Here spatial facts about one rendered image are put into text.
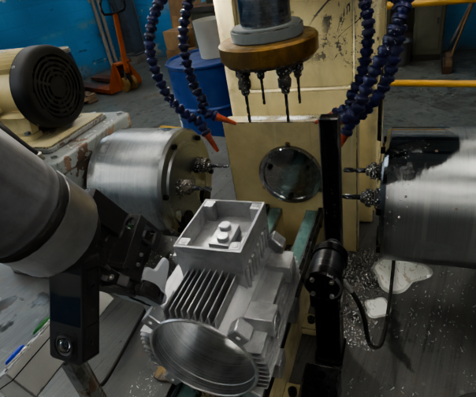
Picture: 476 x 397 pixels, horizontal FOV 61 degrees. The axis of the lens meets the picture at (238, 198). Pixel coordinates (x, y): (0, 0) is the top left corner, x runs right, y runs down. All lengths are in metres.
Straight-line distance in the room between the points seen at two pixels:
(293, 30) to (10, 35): 6.27
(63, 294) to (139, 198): 0.45
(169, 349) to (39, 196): 0.38
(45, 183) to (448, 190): 0.57
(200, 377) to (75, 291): 0.30
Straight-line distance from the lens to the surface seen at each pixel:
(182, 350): 0.67
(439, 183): 0.70
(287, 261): 0.61
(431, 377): 0.84
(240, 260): 0.54
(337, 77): 0.98
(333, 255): 0.67
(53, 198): 0.35
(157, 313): 0.57
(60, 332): 0.46
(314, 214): 0.98
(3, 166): 0.32
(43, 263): 0.38
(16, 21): 6.93
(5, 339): 1.13
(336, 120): 0.61
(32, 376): 0.61
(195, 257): 0.57
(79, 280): 0.43
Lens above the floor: 1.48
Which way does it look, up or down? 32 degrees down
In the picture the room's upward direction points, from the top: 10 degrees counter-clockwise
